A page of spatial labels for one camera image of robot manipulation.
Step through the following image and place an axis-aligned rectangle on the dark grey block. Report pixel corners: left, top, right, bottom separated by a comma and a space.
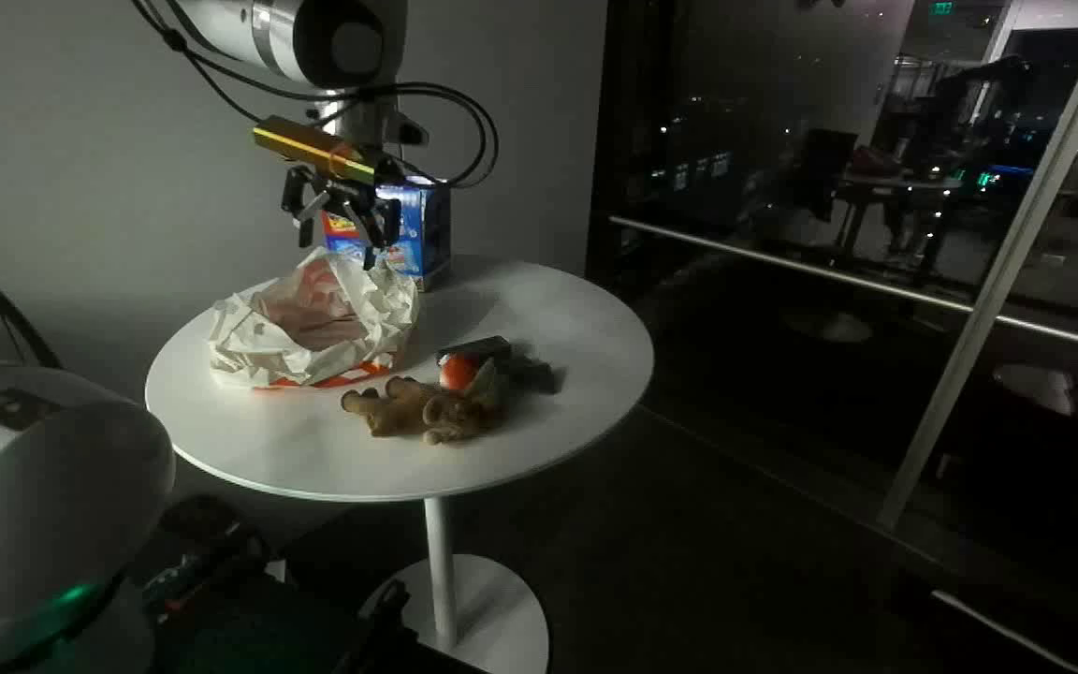
498, 350, 565, 399

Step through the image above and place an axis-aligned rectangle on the blue snack pack box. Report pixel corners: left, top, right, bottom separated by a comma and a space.
319, 173, 454, 294

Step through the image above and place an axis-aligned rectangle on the white plastic bag orange print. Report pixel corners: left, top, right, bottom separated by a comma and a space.
206, 245, 428, 394

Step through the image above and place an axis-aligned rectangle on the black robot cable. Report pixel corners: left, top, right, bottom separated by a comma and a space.
130, 0, 503, 197

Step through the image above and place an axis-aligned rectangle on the white window mullion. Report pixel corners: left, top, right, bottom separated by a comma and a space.
872, 0, 1078, 536

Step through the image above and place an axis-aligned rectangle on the red orange ball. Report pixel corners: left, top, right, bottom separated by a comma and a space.
434, 350, 481, 394

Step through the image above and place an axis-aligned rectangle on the white window rail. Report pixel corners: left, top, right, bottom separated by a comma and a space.
605, 210, 1078, 365

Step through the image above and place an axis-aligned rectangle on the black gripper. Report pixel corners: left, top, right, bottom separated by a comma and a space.
279, 149, 408, 274

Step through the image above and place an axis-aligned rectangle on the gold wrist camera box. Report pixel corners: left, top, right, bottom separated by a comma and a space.
248, 114, 399, 193

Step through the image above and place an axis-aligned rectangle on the white table pedestal base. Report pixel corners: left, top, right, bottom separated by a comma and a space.
358, 494, 554, 674

